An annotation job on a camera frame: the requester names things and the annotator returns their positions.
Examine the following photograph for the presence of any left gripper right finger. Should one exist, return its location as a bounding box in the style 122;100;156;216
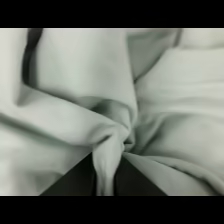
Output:
113;155;168;197

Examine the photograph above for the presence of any white shirt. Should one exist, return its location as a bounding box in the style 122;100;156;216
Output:
0;28;224;197

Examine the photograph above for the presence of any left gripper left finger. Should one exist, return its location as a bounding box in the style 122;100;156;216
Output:
40;152;98;197

